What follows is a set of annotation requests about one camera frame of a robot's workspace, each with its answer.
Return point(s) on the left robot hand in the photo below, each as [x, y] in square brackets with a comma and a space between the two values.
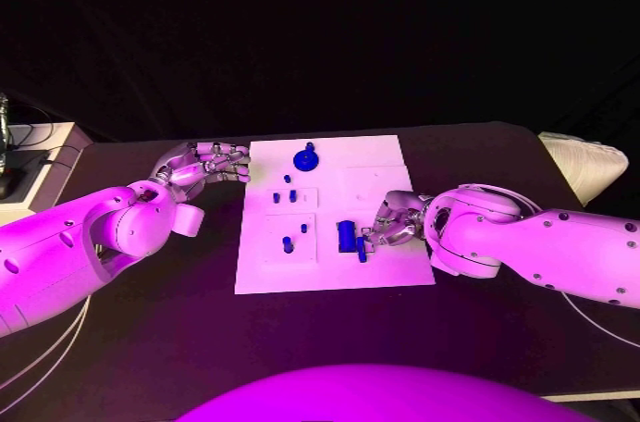
[199, 170]

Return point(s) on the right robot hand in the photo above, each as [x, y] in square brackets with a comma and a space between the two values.
[397, 217]

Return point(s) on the blue block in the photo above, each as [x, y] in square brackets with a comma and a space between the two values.
[346, 236]

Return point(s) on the white ribbed cushion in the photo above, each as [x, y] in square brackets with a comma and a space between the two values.
[584, 165]

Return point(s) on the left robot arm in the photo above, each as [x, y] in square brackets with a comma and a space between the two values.
[60, 252]

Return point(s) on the blue short cylinder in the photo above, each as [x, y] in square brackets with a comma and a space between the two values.
[287, 244]

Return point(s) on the white desk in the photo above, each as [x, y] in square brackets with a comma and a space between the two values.
[35, 165]

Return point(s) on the white task board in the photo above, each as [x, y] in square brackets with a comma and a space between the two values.
[328, 217]

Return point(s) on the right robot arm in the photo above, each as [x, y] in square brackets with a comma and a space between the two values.
[550, 245]

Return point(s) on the blue long cylinder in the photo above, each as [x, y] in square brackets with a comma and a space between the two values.
[361, 250]

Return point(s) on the blue gear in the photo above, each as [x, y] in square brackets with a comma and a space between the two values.
[306, 159]

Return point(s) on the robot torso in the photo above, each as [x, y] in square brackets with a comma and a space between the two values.
[380, 394]

